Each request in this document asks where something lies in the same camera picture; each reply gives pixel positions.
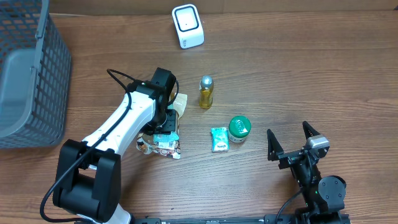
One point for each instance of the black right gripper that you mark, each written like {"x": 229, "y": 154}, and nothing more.
{"x": 275, "y": 150}

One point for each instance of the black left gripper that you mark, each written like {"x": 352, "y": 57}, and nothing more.
{"x": 169, "y": 125}

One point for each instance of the brown snack pouch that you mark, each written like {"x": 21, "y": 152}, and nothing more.
{"x": 167, "y": 145}

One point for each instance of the teal tissue packet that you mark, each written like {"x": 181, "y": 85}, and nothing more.
{"x": 220, "y": 141}

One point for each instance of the green lid jar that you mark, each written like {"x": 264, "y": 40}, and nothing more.
{"x": 239, "y": 129}

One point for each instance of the yellow oil bottle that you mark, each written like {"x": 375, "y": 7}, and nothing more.
{"x": 206, "y": 92}

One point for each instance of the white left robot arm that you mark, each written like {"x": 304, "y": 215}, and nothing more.
{"x": 88, "y": 178}

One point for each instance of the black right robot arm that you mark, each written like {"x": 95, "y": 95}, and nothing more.
{"x": 323, "y": 196}

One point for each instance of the white barcode scanner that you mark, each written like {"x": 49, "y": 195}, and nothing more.
{"x": 188, "y": 26}

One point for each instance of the grey plastic mesh basket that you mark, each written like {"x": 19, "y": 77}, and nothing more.
{"x": 36, "y": 67}

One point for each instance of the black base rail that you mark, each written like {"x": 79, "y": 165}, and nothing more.
{"x": 214, "y": 220}

